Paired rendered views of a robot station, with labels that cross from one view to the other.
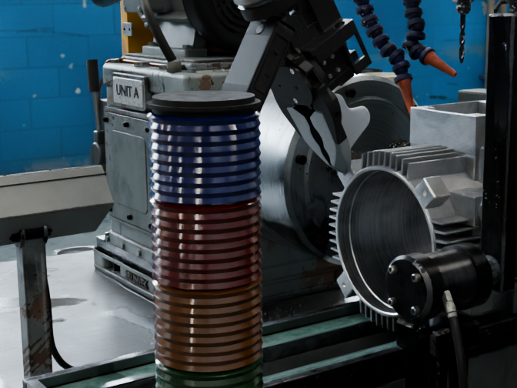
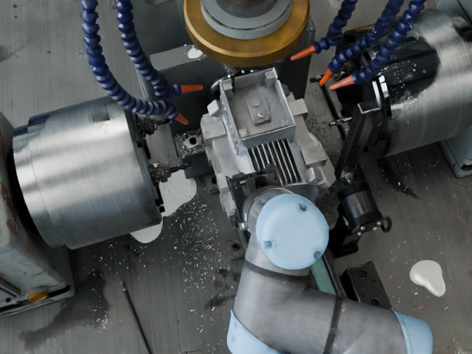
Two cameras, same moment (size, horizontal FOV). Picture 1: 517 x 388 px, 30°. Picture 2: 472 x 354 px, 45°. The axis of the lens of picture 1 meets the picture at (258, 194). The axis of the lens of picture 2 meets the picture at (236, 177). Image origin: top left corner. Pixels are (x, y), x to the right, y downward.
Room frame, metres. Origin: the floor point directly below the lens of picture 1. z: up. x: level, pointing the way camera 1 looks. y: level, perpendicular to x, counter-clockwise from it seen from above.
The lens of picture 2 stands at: (0.92, 0.24, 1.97)
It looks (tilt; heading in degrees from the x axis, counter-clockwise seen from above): 66 degrees down; 289
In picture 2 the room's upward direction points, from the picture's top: 3 degrees counter-clockwise
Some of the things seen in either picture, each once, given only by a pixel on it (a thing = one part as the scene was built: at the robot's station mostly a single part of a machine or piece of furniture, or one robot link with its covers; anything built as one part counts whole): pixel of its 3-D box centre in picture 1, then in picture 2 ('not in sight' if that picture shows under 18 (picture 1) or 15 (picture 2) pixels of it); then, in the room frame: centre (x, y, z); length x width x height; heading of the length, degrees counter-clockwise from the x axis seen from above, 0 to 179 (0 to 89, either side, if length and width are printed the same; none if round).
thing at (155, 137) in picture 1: (205, 152); not in sight; (0.51, 0.03, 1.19); 0.06 x 0.06 x 0.04
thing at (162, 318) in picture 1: (208, 315); not in sight; (0.51, 0.03, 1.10); 0.06 x 0.06 x 0.04
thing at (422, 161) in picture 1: (451, 229); (262, 156); (1.02, -0.21, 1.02); 0.20 x 0.19 x 0.19; 123
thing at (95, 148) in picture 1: (115, 116); not in sight; (1.61, 0.24, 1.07); 0.08 x 0.07 x 0.20; 124
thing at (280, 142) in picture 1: (299, 157); (67, 179); (1.35, -0.06, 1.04); 0.37 x 0.25 x 0.25; 34
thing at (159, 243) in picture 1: (206, 235); not in sight; (0.51, 0.03, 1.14); 0.06 x 0.06 x 0.04
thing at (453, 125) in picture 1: (481, 140); (256, 113); (1.05, -0.24, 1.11); 0.12 x 0.11 x 0.07; 123
